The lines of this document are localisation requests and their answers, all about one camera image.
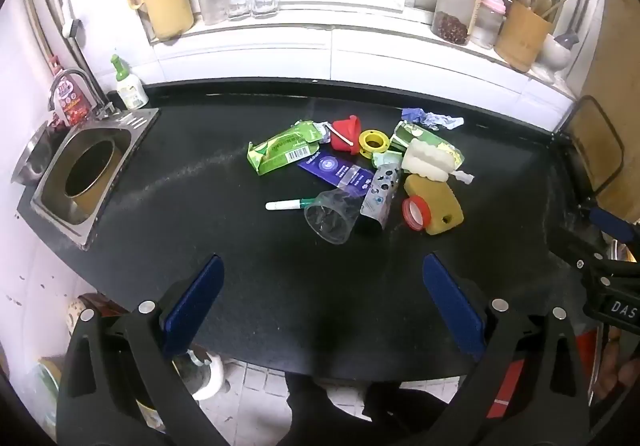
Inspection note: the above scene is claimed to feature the white pen with green band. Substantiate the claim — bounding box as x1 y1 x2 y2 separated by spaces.
265 196 317 212

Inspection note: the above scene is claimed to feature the grey spotted packet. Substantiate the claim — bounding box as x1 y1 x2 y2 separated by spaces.
359 163 403 232

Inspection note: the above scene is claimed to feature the yellow sponge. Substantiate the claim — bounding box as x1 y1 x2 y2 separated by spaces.
402 173 465 237

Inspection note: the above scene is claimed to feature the clear plastic cup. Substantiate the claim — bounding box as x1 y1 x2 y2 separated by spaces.
304 189 363 245

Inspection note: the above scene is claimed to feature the dark brown round lid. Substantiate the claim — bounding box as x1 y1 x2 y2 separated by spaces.
82 293 133 322

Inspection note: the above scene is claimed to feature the green cartoon bag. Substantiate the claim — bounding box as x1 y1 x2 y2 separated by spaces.
390 120 463 167

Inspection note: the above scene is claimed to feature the green snack packet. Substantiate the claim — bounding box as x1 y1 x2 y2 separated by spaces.
246 119 333 175

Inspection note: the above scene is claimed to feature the mint green plastic piece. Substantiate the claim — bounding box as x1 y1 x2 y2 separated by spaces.
372 150 403 169

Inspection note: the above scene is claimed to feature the clear jar with red spice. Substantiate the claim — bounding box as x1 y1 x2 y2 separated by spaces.
431 0 488 46

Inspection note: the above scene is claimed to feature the red tape roll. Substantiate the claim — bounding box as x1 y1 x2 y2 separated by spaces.
401 195 432 232

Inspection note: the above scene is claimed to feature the steel sink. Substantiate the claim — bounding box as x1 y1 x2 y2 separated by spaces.
31 107 161 251

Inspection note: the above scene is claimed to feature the red silicone cup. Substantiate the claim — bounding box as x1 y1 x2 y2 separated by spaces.
330 115 362 155

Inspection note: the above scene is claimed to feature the person's right hand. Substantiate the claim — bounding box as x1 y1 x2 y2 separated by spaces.
596 327 640 400

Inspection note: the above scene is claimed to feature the large wooden cutting board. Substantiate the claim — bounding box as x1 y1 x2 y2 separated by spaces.
580 0 640 222

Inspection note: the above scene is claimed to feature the blue white wrapper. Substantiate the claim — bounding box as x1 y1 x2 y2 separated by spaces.
401 107 465 131

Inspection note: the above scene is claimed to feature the steel bowl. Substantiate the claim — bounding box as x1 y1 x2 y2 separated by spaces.
11 121 68 184

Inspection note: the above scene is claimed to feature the dish soap pump bottle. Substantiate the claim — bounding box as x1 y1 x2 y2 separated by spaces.
110 54 148 110

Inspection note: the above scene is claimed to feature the stone mortar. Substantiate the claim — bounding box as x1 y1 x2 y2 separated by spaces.
540 31 573 72

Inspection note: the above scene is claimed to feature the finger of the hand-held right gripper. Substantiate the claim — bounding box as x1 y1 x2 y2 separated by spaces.
589 206 640 244
547 225 640 271

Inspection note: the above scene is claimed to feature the blue purple packet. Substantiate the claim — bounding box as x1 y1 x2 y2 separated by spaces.
297 151 376 199

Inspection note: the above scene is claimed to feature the red printed packet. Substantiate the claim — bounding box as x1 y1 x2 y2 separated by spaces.
54 79 93 127

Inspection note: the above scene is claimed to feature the yellow tape spool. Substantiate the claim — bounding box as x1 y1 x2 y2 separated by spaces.
359 127 391 158

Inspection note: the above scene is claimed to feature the black wire rack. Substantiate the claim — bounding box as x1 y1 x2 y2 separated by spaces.
552 95 626 207

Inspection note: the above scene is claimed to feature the pink baby bottle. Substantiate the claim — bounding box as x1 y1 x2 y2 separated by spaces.
471 0 506 50

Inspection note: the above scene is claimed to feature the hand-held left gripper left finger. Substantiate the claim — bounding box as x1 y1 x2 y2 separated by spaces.
56 253 226 446

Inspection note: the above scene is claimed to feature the jar with patterned lid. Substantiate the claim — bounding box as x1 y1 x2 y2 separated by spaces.
66 296 88 332

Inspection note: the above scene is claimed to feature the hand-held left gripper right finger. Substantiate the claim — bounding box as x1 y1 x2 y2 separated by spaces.
421 253 593 446

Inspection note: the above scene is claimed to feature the white wavy sponge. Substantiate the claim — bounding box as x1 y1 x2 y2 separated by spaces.
401 141 453 183

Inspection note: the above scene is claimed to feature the yellow bin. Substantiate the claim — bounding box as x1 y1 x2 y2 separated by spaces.
65 139 123 214

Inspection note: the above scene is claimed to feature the red cabinet front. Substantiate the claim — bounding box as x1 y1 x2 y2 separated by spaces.
487 331 601 419

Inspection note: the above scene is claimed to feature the bamboo utensil holder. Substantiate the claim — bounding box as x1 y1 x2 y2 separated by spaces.
495 0 553 74

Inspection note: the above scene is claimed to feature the white ceramic jar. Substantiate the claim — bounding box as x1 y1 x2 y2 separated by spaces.
172 346 226 402

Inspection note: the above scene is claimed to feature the steel faucet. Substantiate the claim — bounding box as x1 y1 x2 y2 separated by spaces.
48 69 108 119

